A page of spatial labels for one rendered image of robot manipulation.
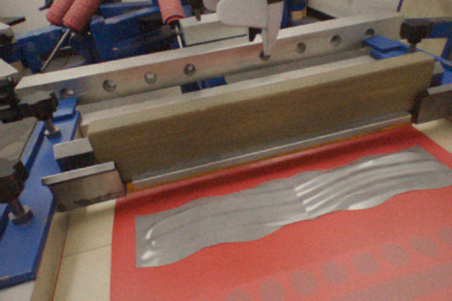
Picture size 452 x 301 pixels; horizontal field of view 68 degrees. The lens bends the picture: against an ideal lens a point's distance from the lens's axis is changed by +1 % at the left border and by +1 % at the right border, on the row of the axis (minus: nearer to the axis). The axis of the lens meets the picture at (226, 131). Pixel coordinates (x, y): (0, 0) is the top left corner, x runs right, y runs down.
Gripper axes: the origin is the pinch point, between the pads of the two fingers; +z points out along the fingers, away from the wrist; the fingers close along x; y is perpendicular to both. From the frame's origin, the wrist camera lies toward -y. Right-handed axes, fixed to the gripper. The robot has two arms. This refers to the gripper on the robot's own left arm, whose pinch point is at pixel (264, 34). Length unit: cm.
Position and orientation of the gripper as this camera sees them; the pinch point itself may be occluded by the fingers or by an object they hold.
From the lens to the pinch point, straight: 36.9
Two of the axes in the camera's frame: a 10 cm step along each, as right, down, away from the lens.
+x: 2.5, 5.0, -8.3
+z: 1.2, 8.3, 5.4
